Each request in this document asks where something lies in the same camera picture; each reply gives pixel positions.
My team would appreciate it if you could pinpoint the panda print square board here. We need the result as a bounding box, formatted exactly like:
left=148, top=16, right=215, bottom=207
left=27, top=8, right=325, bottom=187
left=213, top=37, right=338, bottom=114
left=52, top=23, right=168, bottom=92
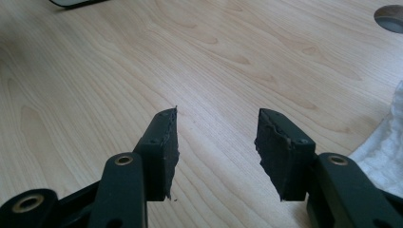
left=48, top=0, right=109, bottom=10

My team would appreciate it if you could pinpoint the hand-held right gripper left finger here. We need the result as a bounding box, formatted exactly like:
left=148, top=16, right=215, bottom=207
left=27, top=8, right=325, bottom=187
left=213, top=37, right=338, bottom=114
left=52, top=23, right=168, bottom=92
left=132, top=105, right=181, bottom=202

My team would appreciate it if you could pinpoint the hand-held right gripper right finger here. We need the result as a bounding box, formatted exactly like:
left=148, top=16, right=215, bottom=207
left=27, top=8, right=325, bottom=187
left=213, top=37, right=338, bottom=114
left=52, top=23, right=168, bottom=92
left=254, top=107, right=317, bottom=202

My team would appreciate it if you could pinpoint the white waffle cloth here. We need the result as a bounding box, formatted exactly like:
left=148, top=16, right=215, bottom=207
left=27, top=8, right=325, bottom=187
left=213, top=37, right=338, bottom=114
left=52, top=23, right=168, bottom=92
left=348, top=80, right=403, bottom=198

